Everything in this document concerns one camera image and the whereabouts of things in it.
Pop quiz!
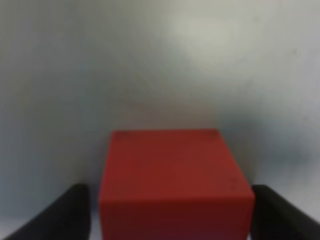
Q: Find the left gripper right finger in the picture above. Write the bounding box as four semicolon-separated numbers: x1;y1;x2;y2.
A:
250;184;320;240

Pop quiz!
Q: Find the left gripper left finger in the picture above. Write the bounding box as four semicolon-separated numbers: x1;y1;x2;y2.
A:
6;184;91;240

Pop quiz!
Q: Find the red cube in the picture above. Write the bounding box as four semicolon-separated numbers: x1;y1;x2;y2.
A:
98;129;255;240

